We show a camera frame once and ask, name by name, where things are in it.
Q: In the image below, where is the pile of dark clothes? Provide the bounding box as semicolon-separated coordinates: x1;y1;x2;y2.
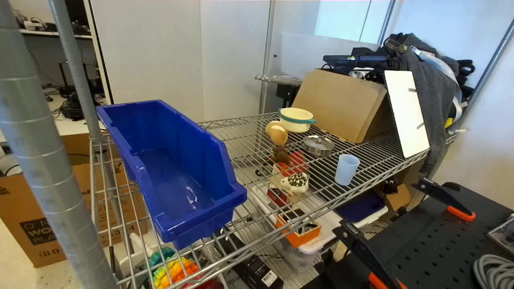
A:
323;32;476;174

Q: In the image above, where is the light blue plastic cup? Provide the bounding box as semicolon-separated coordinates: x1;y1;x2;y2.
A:
335;154;360;186

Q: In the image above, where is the silver metal bowl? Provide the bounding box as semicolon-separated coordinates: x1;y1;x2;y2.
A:
304;134;335;157

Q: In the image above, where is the black perforated work table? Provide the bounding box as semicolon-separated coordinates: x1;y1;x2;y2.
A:
304;183;513;289

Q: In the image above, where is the white flat board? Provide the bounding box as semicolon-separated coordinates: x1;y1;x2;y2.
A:
384;70;431;157

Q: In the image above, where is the silver wire shelf rack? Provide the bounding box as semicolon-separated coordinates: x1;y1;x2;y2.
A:
2;0;412;289

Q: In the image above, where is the cream bowl with green rim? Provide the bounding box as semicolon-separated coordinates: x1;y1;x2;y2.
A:
280;107;315;133

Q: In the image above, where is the white mug with dark pattern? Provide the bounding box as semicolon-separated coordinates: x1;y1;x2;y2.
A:
280;171;309;194

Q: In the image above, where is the brown cardboard box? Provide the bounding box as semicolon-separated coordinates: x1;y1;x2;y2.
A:
0;134;150;268

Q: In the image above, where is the red box under shelf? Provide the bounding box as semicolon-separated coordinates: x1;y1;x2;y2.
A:
277;150;309;176

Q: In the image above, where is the brown cardboard sheet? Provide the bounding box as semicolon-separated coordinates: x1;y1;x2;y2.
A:
293;70;391;144

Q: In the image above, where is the black orange clamp front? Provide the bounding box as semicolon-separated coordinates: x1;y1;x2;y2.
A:
333;219;409;289

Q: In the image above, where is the orange tray under shelf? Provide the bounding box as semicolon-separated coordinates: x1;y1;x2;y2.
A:
275;213;322;247

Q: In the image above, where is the dark blue box under shelf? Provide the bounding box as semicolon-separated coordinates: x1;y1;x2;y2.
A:
335;192;386;223

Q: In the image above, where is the black orange clamp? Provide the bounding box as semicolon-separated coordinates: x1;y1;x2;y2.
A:
333;219;409;289
415;178;476;223

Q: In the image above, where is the black orange clamp right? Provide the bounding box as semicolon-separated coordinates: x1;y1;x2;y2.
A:
415;178;476;223

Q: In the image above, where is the grey coiled hose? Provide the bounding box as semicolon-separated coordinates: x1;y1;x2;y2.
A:
473;252;514;289

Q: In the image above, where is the large blue plastic bin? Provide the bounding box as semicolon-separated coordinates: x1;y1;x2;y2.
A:
97;99;248;248

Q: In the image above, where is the colourful toy under shelf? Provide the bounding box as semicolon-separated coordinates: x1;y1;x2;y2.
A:
148;247;200;289

